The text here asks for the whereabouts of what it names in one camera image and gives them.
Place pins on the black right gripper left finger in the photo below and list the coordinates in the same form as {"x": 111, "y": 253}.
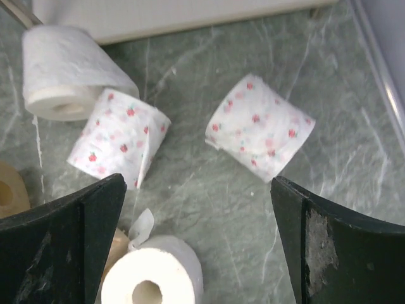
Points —
{"x": 56, "y": 252}

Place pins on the plain white toilet roll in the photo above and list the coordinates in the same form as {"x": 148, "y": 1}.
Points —
{"x": 158, "y": 269}

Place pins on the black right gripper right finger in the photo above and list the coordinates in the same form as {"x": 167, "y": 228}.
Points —
{"x": 334, "y": 254}

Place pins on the white two-tier shelf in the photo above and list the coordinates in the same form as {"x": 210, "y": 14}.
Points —
{"x": 111, "y": 21}

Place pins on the floral toilet roll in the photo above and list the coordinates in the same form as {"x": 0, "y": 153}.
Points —
{"x": 258, "y": 128}
{"x": 122, "y": 135}

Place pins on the brown toilet roll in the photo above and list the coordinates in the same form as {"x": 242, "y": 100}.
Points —
{"x": 119, "y": 247}
{"x": 14, "y": 196}

